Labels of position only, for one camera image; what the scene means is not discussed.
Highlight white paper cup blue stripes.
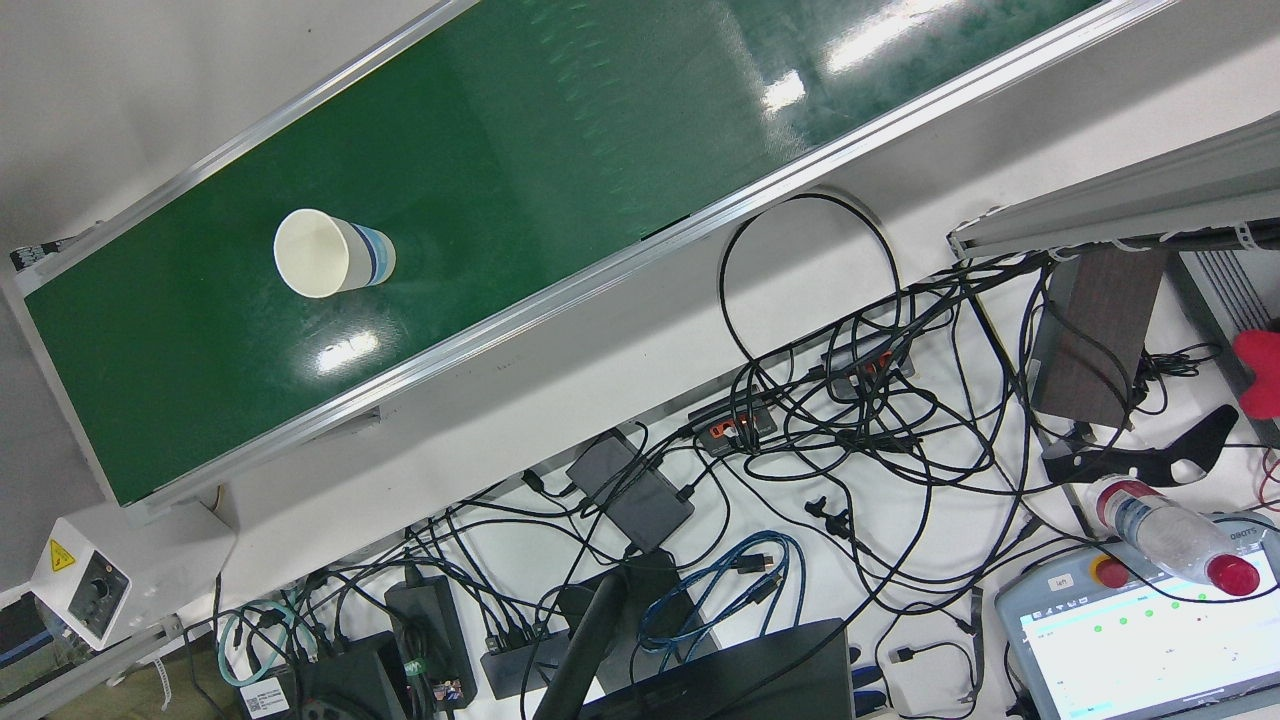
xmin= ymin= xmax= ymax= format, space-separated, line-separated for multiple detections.
xmin=273 ymin=208 xmax=397 ymax=299

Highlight red plush object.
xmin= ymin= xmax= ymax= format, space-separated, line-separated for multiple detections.
xmin=1232 ymin=328 xmax=1280 ymax=421

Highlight black power strip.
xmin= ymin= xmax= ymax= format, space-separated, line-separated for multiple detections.
xmin=688 ymin=393 xmax=781 ymax=457

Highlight dark grey power adapter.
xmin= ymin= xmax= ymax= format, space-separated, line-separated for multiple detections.
xmin=565 ymin=430 xmax=696 ymax=553

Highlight green conveyor belt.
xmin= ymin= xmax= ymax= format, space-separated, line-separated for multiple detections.
xmin=10 ymin=0 xmax=1181 ymax=513

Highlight USB hub orange ports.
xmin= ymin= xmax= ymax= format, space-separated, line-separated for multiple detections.
xmin=822 ymin=335 xmax=916 ymax=401

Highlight black monitor stand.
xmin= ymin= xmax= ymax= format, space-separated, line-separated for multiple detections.
xmin=533 ymin=548 xmax=721 ymax=720

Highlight black multiport hub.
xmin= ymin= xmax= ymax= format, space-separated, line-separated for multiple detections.
xmin=480 ymin=625 xmax=573 ymax=699

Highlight black Huawei monitor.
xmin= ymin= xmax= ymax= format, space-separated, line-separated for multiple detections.
xmin=580 ymin=618 xmax=856 ymax=720

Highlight black power brick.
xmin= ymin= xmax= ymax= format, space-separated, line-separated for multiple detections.
xmin=385 ymin=575 xmax=478 ymax=703

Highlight black box white label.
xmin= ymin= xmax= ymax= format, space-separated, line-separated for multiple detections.
xmin=238 ymin=630 xmax=406 ymax=720

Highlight aluminium profile beam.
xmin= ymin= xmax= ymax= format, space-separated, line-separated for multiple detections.
xmin=948 ymin=110 xmax=1280 ymax=263

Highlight white conveyor control box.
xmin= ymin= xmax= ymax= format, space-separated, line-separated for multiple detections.
xmin=28 ymin=498 xmax=238 ymax=651

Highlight clear plastic water bottle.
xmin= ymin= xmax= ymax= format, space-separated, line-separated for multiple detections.
xmin=1088 ymin=476 xmax=1261 ymax=598

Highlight grey teach pendant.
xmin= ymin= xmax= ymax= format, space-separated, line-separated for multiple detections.
xmin=995 ymin=512 xmax=1280 ymax=720

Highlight black looped cable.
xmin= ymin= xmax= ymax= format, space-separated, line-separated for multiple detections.
xmin=718 ymin=193 xmax=901 ymax=401

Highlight blue cable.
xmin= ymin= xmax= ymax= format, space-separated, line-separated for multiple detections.
xmin=638 ymin=530 xmax=806 ymax=656

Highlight tangled black cables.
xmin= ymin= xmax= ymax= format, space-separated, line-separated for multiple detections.
xmin=400 ymin=250 xmax=1221 ymax=701

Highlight short black USB cable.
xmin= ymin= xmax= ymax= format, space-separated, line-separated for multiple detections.
xmin=888 ymin=640 xmax=983 ymax=717

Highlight black curved bracket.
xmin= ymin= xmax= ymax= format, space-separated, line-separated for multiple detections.
xmin=1042 ymin=404 xmax=1241 ymax=488

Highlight teal cable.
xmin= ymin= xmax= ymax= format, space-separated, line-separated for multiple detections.
xmin=218 ymin=590 xmax=321 ymax=689

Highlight aluminium frame rail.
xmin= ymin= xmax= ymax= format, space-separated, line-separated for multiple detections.
xmin=0 ymin=615 xmax=186 ymax=720

